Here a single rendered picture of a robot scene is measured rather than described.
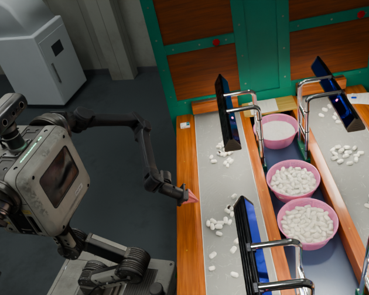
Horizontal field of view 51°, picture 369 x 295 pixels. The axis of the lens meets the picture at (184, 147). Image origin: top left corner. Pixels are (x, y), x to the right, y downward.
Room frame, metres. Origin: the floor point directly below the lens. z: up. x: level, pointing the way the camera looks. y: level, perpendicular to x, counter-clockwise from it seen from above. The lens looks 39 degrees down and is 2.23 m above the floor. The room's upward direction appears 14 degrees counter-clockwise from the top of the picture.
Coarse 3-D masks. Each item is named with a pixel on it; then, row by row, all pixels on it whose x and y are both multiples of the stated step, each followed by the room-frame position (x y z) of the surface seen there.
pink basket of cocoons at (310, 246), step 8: (296, 200) 1.22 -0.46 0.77; (304, 200) 1.21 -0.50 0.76; (312, 200) 1.20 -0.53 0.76; (288, 208) 1.20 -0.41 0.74; (328, 208) 1.13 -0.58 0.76; (280, 216) 1.16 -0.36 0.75; (336, 216) 1.07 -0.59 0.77; (280, 224) 1.12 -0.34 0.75; (336, 224) 1.04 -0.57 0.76; (328, 240) 0.98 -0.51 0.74; (304, 248) 1.00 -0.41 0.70; (312, 248) 0.99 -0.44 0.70
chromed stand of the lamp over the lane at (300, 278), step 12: (276, 240) 0.78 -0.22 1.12; (288, 240) 0.77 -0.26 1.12; (300, 252) 0.75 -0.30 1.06; (300, 264) 0.75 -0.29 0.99; (300, 276) 0.72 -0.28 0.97; (264, 288) 0.63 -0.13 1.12; (276, 288) 0.62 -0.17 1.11; (288, 288) 0.61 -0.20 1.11; (300, 288) 0.74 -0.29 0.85; (312, 288) 0.60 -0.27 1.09
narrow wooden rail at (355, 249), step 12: (312, 144) 1.58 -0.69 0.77; (312, 156) 1.49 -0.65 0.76; (324, 168) 1.38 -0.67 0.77; (324, 180) 1.30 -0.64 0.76; (324, 192) 1.26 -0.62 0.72; (336, 192) 1.21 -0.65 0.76; (336, 204) 1.14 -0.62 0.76; (348, 216) 1.06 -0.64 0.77; (348, 228) 1.00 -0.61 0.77; (348, 240) 0.94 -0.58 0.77; (360, 240) 0.93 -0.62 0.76; (348, 252) 0.92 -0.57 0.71; (360, 252) 0.87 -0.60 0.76; (360, 264) 0.82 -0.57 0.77; (360, 276) 0.79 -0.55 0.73
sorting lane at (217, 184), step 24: (216, 120) 2.06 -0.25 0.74; (240, 120) 1.99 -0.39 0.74; (216, 144) 1.82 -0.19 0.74; (216, 168) 1.61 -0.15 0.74; (240, 168) 1.56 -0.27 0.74; (216, 192) 1.43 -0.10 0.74; (240, 192) 1.39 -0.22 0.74; (216, 216) 1.27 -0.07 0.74; (216, 240) 1.13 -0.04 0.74; (264, 240) 1.06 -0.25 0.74; (216, 264) 1.00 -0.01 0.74; (240, 264) 0.97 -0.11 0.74; (216, 288) 0.89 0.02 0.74; (240, 288) 0.86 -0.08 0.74
